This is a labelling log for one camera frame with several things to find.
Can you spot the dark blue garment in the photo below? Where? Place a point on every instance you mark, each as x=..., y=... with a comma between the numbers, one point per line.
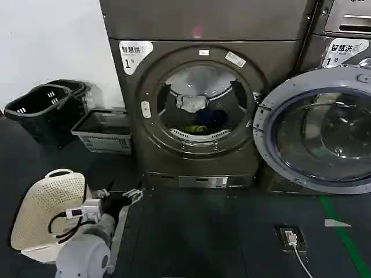
x=211, y=117

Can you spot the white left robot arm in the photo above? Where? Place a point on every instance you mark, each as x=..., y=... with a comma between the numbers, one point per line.
x=84, y=252

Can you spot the white number sticker on washer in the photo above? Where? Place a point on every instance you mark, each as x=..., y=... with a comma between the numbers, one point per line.
x=345, y=52

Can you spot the green floor tape stripe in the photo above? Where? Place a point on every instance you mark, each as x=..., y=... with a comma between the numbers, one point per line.
x=345, y=240

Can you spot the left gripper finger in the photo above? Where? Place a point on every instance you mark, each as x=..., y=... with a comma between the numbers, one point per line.
x=101, y=194
x=134, y=195

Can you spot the grey dryer with round opening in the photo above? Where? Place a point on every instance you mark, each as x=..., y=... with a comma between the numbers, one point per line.
x=203, y=29

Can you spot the black slotted laundry basket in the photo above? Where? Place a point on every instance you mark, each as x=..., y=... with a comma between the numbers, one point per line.
x=37, y=116
x=76, y=84

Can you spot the white plug adapter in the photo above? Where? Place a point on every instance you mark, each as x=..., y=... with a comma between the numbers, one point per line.
x=290, y=237

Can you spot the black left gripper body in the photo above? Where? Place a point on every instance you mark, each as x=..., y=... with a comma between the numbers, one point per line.
x=113, y=207

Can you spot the grey washing machine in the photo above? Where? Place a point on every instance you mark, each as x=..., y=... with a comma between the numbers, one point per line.
x=330, y=23

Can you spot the white floor tape piece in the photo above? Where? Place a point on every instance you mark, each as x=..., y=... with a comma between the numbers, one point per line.
x=337, y=223

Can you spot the grey lattice crate basket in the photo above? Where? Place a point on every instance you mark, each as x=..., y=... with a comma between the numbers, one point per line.
x=107, y=142

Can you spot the white number sticker on dryer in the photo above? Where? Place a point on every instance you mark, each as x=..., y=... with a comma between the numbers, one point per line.
x=133, y=56

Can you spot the yellow-green garment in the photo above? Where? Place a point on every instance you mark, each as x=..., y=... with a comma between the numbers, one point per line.
x=197, y=128

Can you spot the pale grey cloth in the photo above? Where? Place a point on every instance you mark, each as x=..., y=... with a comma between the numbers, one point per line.
x=191, y=102

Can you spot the cream perforated laundry basket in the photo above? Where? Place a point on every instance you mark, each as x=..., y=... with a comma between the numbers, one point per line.
x=43, y=202

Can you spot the metal floor socket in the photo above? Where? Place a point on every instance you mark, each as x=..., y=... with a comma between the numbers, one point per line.
x=301, y=237

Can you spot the round glass dryer door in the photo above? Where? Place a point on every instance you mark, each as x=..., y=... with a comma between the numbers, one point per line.
x=319, y=130

